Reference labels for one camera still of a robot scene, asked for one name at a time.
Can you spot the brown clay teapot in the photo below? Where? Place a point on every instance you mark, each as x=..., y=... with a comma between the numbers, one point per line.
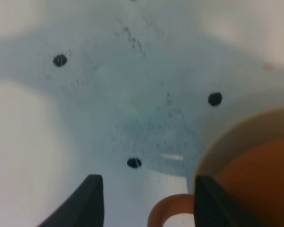
x=269, y=210

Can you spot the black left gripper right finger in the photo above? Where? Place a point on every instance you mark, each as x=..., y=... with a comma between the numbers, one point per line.
x=214, y=207

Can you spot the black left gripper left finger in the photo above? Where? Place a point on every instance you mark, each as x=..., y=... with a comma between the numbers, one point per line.
x=84, y=208

